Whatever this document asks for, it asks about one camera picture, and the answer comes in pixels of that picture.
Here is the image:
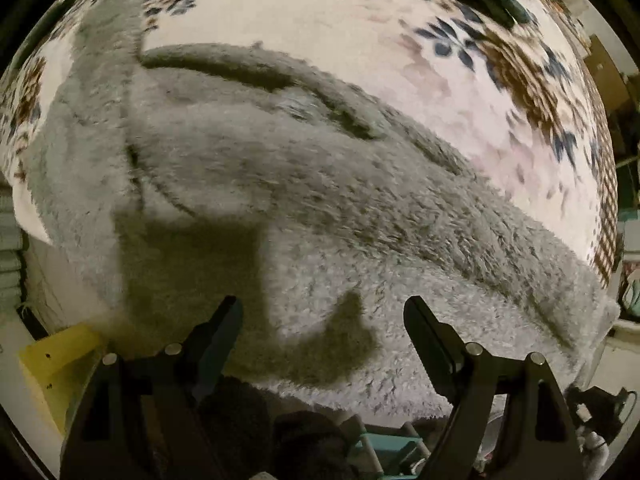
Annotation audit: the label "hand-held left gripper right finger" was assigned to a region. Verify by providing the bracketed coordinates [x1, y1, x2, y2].
[403, 295, 587, 480]

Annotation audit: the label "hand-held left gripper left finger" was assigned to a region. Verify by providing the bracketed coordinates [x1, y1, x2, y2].
[60, 295, 245, 480]

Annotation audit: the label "grey fluffy pants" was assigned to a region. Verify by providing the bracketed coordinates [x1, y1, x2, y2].
[20, 0, 621, 418]

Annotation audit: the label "dark grey fuzzy cloth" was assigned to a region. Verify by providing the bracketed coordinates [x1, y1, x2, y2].
[200, 377, 351, 480]

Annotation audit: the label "teal plastic rack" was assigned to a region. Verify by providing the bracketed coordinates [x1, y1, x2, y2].
[345, 417, 436, 478]

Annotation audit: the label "yellow box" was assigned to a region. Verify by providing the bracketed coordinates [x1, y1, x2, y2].
[17, 322, 108, 436]

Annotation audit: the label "black object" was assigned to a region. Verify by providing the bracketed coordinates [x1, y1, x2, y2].
[567, 385, 632, 441]

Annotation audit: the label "brown checkered bed cover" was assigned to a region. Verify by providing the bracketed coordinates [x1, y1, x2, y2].
[592, 150, 623, 288]

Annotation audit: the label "bed with floral sheet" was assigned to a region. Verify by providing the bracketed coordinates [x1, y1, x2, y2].
[0, 0, 621, 291]

